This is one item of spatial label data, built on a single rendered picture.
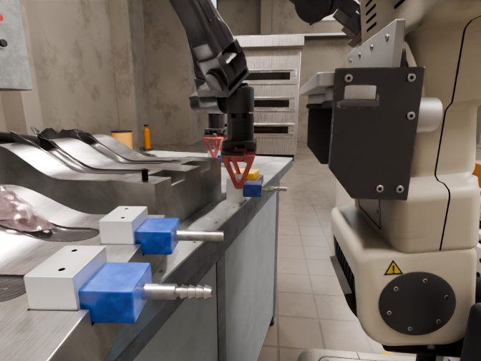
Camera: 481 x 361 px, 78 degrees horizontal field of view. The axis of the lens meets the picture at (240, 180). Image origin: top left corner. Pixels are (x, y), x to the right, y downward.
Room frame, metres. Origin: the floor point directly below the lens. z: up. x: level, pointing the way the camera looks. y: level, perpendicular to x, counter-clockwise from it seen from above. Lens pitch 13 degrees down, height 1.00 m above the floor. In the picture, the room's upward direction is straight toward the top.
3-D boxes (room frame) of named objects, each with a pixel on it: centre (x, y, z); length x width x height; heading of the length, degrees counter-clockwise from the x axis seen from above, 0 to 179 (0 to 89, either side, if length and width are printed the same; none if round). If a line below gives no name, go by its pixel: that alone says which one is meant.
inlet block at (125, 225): (0.32, 0.09, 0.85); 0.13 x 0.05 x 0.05; 88
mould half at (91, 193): (0.63, 0.32, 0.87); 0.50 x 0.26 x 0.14; 71
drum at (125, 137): (5.78, 2.30, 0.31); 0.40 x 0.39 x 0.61; 175
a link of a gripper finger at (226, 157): (0.61, 0.00, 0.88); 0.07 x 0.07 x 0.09; 85
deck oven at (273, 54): (6.34, -0.33, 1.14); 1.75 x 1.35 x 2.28; 82
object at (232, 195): (0.63, -0.04, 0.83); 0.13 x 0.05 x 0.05; 85
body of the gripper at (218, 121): (1.06, 0.08, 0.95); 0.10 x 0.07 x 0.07; 170
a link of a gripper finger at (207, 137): (1.04, 0.09, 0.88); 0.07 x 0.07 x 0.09; 80
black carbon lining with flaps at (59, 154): (0.62, 0.31, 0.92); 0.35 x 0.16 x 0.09; 71
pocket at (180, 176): (0.50, 0.13, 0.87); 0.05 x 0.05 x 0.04; 71
